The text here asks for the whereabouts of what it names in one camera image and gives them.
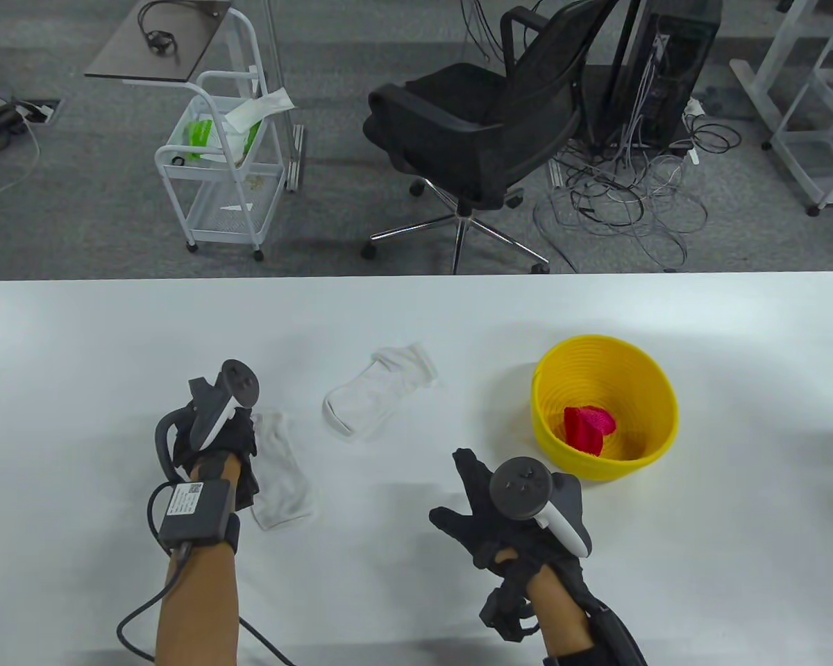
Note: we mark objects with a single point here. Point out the pink sock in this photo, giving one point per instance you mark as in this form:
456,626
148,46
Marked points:
600,418
586,433

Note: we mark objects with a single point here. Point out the black computer tower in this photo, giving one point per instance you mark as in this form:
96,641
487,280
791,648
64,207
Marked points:
680,69

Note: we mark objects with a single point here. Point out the yellow woven basket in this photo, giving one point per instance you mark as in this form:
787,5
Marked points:
632,388

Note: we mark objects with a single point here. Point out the white rolling cart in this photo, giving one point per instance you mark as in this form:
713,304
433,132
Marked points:
229,215

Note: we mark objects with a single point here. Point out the small black wrist module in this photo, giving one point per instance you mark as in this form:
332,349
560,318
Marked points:
503,610

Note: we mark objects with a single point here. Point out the grey metal stand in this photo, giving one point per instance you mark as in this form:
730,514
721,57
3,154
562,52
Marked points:
296,159

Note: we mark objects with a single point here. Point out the white power strip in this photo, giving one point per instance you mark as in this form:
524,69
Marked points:
694,107

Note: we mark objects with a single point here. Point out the white cloth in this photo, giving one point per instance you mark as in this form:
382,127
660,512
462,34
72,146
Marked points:
264,105

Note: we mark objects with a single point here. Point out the person's left hand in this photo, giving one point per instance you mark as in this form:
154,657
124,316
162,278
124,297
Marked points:
239,440

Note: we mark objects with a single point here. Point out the white metal rack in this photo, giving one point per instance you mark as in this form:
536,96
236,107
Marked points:
795,170

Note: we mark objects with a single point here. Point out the person's right hand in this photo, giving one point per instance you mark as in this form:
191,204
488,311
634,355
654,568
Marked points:
500,534

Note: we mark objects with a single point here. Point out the brown top side table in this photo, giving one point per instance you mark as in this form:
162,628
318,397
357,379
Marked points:
125,59

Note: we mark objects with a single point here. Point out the thick white sock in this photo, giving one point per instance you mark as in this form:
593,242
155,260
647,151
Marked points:
375,392

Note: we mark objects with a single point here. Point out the grey white hand controller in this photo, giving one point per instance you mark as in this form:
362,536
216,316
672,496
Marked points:
215,409
523,485

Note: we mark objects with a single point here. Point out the black office chair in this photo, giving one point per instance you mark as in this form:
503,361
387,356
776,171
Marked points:
472,132

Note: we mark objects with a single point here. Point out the green white packet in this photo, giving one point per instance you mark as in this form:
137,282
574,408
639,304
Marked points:
198,135

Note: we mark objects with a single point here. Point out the person's left forearm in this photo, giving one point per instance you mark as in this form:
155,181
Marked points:
198,603

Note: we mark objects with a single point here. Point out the floor socket box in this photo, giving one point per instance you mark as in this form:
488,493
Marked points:
38,111

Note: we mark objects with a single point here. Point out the black labelled wrist box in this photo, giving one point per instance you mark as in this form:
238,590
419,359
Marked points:
194,513
618,638

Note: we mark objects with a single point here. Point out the sheer white sock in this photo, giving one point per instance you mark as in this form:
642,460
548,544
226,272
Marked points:
281,479

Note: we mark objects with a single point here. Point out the person's right forearm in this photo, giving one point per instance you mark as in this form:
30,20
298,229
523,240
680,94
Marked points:
559,610

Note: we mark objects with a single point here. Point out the white desk frame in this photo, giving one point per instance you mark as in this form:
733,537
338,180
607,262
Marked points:
753,87

